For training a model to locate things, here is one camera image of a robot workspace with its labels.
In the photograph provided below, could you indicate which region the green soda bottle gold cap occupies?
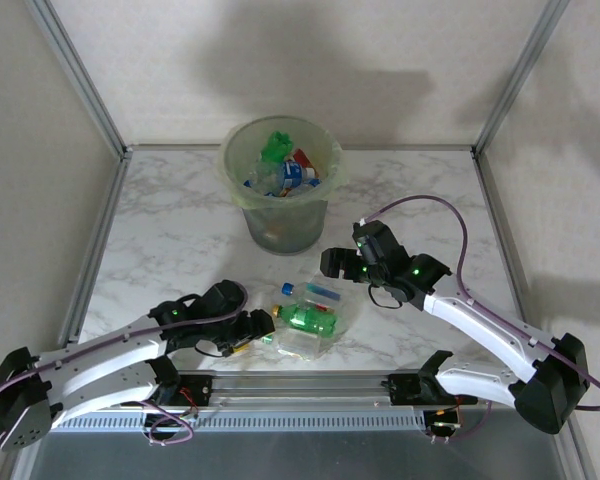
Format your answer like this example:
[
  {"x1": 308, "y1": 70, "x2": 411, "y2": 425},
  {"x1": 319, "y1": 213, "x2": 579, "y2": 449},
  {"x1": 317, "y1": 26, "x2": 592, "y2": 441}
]
[{"x1": 271, "y1": 303, "x2": 340, "y2": 335}]

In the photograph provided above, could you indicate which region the clear bottle blue label white cap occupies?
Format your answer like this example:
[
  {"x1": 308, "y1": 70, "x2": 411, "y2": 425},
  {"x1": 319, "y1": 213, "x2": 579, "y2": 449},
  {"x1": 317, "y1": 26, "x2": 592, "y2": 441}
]
[{"x1": 274, "y1": 159, "x2": 322, "y2": 191}]

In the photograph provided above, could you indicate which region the green soda bottle yellow cap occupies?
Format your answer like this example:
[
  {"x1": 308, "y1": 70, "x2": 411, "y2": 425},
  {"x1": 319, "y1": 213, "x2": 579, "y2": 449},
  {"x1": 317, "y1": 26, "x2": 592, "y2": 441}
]
[{"x1": 259, "y1": 130, "x2": 297, "y2": 164}]

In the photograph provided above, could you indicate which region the grey mesh waste bin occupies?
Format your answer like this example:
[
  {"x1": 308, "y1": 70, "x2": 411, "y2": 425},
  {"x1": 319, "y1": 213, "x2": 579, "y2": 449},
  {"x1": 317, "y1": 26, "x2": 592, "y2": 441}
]
[{"x1": 222, "y1": 115, "x2": 341, "y2": 254}]

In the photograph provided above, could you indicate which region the grey metal panel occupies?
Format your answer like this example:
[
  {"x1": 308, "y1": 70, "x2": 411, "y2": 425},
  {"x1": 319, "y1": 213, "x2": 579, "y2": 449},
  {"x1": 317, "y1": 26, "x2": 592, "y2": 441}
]
[{"x1": 29, "y1": 430, "x2": 566, "y2": 480}]

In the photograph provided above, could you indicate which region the small circuit board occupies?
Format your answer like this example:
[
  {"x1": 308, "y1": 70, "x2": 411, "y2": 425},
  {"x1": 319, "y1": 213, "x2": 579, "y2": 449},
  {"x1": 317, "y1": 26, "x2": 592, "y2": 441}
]
[{"x1": 424, "y1": 408, "x2": 464, "y2": 432}]

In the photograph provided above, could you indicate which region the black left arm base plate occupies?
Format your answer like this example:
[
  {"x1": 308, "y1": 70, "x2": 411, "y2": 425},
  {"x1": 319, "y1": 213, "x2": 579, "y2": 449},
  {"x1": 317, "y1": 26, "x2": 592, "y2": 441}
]
[{"x1": 169, "y1": 373, "x2": 215, "y2": 407}]

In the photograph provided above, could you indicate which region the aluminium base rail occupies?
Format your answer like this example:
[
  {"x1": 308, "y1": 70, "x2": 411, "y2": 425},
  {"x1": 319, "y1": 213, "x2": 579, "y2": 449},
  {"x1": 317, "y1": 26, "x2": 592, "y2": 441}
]
[{"x1": 54, "y1": 368, "x2": 576, "y2": 412}]

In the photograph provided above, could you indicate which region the grey slotted cable duct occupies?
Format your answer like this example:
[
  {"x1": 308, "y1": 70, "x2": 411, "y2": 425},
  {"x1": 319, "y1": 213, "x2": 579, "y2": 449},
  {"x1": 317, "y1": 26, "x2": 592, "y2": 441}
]
[{"x1": 54, "y1": 410, "x2": 429, "y2": 432}]

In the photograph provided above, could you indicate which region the aluminium table side rail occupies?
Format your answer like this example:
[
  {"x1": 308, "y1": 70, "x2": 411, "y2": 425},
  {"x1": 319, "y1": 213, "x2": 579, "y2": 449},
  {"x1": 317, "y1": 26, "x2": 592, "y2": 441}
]
[
  {"x1": 57, "y1": 149, "x2": 131, "y2": 351},
  {"x1": 472, "y1": 149, "x2": 556, "y2": 371}
]

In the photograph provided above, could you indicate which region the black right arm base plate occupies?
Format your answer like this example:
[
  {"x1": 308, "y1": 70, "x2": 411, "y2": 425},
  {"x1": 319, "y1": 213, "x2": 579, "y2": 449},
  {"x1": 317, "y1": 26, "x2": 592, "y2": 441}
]
[{"x1": 387, "y1": 372, "x2": 480, "y2": 406}]

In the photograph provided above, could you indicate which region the aluminium table edge rail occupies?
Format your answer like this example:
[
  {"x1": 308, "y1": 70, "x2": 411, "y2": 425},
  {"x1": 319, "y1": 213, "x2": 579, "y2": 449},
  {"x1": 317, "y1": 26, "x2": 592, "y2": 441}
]
[{"x1": 124, "y1": 143, "x2": 476, "y2": 153}]

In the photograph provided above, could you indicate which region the aluminium frame post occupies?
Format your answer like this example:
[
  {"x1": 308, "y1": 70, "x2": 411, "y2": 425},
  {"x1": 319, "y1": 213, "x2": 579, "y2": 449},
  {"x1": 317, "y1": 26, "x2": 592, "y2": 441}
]
[
  {"x1": 22, "y1": 0, "x2": 131, "y2": 156},
  {"x1": 472, "y1": 0, "x2": 571, "y2": 154}
]

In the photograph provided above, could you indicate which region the aluminium lower frame bar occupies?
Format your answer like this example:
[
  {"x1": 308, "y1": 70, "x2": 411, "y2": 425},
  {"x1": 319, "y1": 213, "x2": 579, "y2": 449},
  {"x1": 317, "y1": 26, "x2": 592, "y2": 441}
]
[{"x1": 554, "y1": 429, "x2": 599, "y2": 480}]

